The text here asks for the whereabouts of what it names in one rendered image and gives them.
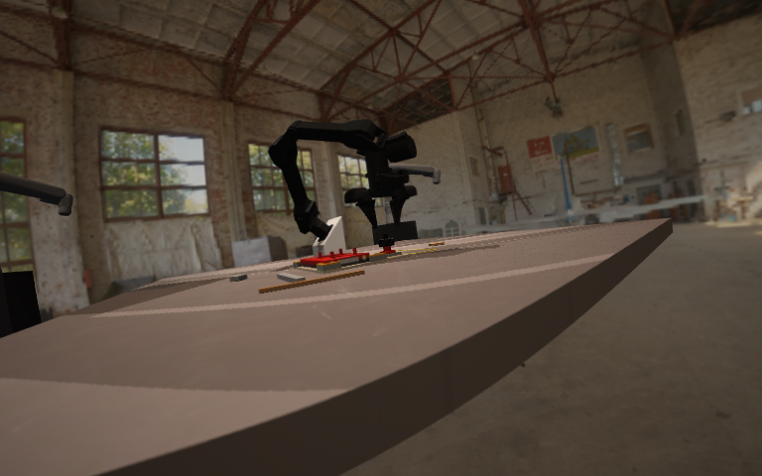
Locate brown flat bar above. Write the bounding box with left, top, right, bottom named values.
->
left=259, top=270, right=365, bottom=294

